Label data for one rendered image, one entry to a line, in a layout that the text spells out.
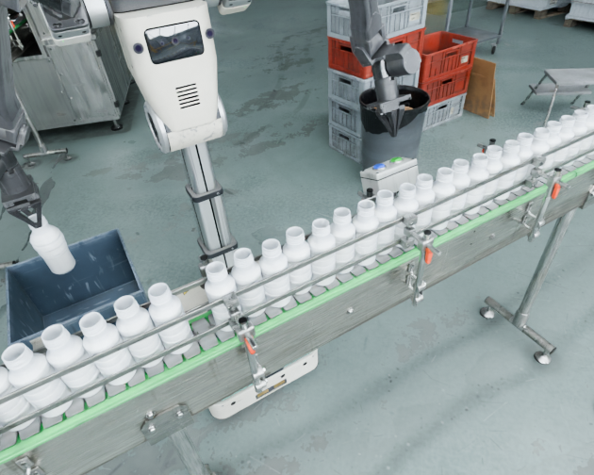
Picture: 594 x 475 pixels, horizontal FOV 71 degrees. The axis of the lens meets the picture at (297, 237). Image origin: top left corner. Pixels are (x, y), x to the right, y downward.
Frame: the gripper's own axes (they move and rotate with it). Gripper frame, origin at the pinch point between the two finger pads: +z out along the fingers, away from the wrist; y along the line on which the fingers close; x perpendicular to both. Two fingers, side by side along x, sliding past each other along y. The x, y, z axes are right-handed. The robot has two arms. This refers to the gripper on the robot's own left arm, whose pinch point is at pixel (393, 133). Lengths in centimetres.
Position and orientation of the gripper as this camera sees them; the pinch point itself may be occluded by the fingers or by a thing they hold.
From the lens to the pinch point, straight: 118.5
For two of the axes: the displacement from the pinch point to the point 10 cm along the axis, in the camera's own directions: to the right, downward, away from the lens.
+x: -4.5, -2.3, 8.6
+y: 8.6, -3.7, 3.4
